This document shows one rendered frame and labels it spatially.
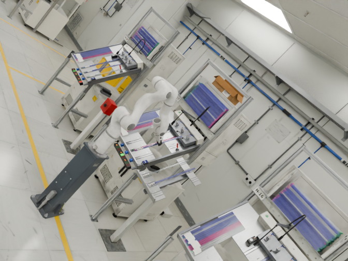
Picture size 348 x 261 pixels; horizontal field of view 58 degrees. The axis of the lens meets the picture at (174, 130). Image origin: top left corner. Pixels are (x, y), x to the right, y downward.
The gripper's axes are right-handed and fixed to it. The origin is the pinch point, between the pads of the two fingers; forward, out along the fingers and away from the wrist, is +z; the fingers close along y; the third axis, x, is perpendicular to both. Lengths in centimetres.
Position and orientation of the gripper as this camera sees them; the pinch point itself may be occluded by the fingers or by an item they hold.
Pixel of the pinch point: (159, 143)
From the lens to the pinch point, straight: 305.3
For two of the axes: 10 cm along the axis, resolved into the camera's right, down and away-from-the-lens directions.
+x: -8.7, 3.7, -3.2
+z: 0.2, 6.8, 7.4
